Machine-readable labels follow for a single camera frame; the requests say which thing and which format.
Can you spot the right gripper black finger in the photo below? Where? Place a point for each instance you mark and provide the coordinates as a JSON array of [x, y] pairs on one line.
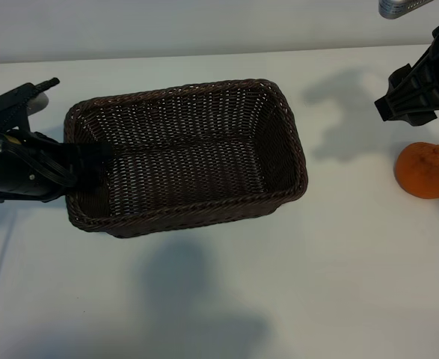
[[408, 97], [425, 119]]

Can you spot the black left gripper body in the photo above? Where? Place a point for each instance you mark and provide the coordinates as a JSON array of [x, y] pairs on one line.
[[24, 175]]

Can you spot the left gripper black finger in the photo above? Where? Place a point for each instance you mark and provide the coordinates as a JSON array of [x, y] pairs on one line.
[[92, 175], [92, 153]]

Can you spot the orange fruit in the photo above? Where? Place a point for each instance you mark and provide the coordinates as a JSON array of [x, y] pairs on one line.
[[425, 172]]

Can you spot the dark brown wicker basket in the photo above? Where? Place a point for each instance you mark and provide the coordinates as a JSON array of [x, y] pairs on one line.
[[189, 172]]

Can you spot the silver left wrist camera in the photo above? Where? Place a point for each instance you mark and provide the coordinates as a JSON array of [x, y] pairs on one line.
[[39, 104]]

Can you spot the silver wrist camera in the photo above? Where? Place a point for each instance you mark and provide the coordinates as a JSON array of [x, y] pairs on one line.
[[396, 8], [39, 104]]

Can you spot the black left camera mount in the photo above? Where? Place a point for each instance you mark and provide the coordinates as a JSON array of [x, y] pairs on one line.
[[9, 104]]

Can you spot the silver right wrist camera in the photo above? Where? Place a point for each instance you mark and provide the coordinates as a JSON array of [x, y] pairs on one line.
[[396, 8]]

